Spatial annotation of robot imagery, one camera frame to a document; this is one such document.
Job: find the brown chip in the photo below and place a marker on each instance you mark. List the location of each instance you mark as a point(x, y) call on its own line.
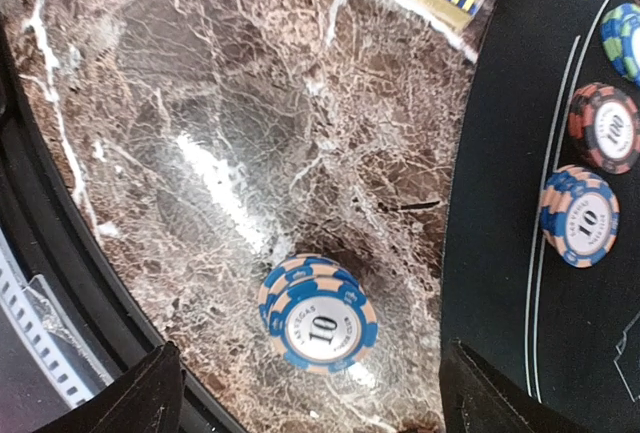
point(604, 126)

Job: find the white cable tray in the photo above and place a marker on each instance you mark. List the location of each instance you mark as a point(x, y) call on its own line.
point(49, 335)

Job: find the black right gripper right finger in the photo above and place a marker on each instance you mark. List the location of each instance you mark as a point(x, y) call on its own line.
point(476, 397)

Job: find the round black poker mat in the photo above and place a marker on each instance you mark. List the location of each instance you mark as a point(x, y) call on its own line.
point(567, 338)

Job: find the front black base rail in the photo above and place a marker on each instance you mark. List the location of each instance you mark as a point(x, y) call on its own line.
point(48, 236)

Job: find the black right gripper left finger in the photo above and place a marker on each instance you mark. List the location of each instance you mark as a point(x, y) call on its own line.
point(147, 398)

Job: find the blue tan chip stack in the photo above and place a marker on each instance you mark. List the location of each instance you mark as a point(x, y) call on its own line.
point(317, 314)

